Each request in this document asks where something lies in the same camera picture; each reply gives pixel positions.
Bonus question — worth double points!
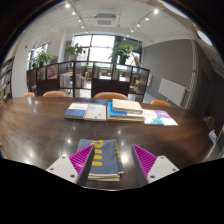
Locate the white ceiling air conditioner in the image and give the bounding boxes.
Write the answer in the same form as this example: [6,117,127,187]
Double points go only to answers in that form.
[93,13,118,28]

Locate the thick beige book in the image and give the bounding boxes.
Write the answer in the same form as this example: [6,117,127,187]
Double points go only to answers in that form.
[111,98,144,116]

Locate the dark blue book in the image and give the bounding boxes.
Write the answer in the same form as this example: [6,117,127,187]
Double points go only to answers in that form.
[63,102,90,120]

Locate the small green potted plant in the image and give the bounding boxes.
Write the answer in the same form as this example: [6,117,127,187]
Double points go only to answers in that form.
[64,43,86,62]

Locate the bushy green potted plant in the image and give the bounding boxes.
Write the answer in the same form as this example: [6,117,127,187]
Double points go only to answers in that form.
[30,50,54,68]

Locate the large green potted plant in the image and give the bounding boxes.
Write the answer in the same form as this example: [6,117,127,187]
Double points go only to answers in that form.
[109,42,137,65]

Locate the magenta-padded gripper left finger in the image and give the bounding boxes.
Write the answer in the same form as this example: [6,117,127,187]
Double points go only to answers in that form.
[45,143,96,188]

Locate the large blue-covered book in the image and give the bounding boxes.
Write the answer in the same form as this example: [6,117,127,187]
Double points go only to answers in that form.
[106,101,145,123]

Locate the dark low shelf unit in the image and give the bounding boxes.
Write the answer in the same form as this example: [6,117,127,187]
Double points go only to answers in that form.
[26,60,151,103]

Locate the tall wall bookshelf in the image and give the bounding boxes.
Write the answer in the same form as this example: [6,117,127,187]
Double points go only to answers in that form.
[0,57,15,108]

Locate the white book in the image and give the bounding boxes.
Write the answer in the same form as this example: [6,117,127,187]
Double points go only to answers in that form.
[83,103,108,122]

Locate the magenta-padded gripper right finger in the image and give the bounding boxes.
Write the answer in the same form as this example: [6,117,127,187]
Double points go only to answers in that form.
[130,143,180,188]

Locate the ceiling track lights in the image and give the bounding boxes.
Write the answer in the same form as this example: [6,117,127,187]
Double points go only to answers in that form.
[64,2,161,34]

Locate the cyan and white booklet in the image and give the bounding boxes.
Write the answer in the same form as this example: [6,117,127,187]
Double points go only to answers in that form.
[142,108,165,126]

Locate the purple booklet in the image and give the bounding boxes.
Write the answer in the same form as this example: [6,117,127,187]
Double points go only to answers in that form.
[153,109,179,127]

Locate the white wall radiator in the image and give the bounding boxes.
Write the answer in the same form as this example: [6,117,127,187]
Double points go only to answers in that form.
[157,77,187,108]

